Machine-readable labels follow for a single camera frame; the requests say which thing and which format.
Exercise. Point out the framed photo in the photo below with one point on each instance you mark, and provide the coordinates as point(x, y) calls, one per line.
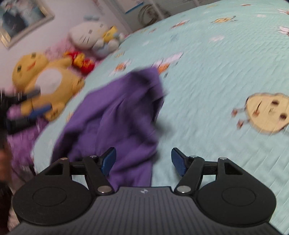
point(20, 18)

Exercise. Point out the blue-bordered poster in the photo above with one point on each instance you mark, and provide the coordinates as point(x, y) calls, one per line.
point(133, 4)

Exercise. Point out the person's left forearm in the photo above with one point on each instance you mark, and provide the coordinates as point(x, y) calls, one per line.
point(4, 162)

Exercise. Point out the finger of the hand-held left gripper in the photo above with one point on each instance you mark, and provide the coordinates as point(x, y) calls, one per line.
point(31, 93)
point(39, 111)

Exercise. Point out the yellow bear plush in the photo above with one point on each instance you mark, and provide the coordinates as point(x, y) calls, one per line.
point(63, 81)

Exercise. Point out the purple t-shirt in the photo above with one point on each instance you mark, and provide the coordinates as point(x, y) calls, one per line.
point(112, 117)

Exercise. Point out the grey sliding-door wardrobe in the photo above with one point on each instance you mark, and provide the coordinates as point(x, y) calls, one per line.
point(158, 9)

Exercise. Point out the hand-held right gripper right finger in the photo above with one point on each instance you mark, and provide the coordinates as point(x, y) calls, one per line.
point(178, 162)

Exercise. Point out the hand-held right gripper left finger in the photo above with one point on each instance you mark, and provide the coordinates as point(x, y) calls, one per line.
point(109, 161)

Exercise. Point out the white cat plush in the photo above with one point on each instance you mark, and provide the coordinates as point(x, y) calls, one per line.
point(88, 34)

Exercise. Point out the bee-print quilted bed cover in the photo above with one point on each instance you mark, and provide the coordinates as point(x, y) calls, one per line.
point(203, 79)

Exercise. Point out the grey rings decal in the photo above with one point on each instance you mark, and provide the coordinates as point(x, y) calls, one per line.
point(146, 14)

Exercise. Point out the red plush toy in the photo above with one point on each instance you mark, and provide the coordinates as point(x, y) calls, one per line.
point(83, 63)

